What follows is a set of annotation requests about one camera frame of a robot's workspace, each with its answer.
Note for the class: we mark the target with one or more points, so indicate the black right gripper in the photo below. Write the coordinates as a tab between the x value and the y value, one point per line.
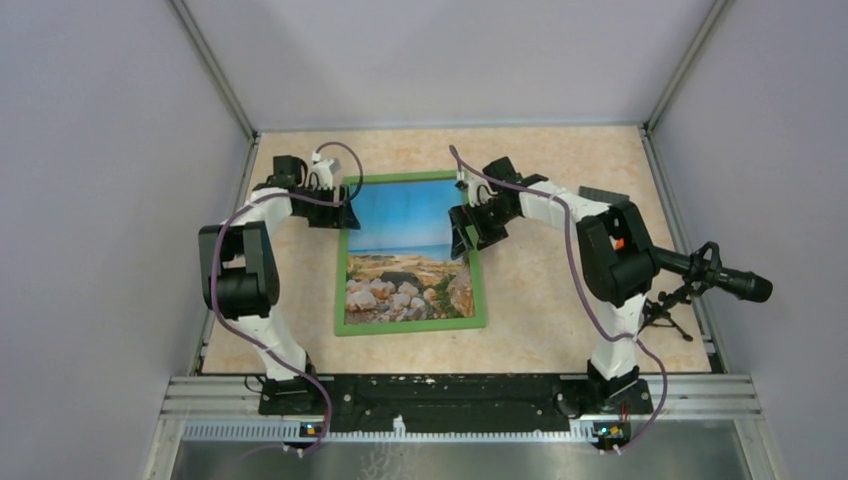
461	243

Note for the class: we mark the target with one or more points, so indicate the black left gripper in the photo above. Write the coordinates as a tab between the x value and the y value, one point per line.
337	216

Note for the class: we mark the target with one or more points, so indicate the green wooden picture frame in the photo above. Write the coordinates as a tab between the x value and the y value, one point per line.
409	255

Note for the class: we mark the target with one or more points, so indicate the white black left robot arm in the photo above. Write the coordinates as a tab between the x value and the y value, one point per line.
240	279

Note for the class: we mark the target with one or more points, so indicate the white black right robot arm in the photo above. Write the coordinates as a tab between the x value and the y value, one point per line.
611	258

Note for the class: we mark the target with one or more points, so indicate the beach landscape photo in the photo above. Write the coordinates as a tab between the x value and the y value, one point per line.
405	255

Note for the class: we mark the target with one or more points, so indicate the grey building brick plate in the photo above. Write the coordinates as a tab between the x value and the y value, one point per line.
603	196

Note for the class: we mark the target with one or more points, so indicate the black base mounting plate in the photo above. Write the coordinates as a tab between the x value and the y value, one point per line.
459	403

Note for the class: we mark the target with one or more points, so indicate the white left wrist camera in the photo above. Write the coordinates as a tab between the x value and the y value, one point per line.
322	172

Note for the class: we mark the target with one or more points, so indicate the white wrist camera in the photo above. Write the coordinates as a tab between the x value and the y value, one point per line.
322	172
476	190

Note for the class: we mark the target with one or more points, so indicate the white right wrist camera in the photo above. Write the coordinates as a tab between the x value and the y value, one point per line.
476	190

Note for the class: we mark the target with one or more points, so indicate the black camera on tripod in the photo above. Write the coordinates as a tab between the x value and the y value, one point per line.
700	271

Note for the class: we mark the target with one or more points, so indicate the aluminium front rail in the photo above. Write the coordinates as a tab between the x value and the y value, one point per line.
226	408

